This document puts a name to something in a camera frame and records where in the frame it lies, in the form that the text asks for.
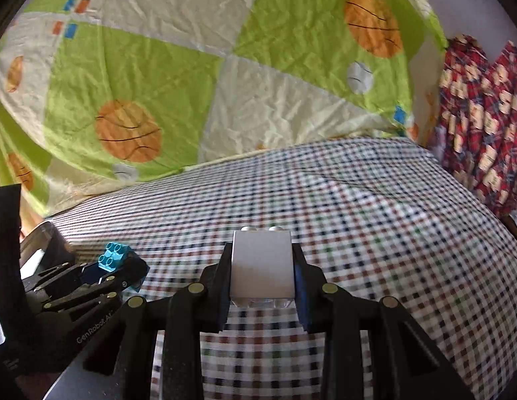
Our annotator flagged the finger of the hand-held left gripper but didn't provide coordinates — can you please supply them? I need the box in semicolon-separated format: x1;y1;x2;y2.
20;262;105;291
41;258;150;314

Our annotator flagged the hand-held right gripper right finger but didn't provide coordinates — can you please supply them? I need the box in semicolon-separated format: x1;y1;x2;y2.
289;244;476;400

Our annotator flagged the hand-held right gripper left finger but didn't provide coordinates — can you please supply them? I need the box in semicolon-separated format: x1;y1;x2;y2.
42;242;236;400

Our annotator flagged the blue toy brick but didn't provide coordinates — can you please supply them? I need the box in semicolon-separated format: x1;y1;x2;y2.
96;242;143;290

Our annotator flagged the round metal tin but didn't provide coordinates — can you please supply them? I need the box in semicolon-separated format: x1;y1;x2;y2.
19;222;76;280

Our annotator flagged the white toy brick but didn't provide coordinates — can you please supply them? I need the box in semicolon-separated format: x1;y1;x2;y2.
230;225;296;309

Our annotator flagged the checkered tablecloth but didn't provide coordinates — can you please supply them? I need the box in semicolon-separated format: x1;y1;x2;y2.
44;135;517;400

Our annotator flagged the green basketball print sheet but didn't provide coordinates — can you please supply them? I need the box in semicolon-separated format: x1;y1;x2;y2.
0;0;446;217

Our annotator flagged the red patterned cloth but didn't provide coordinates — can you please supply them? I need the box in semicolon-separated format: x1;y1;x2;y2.
427;33;517;217

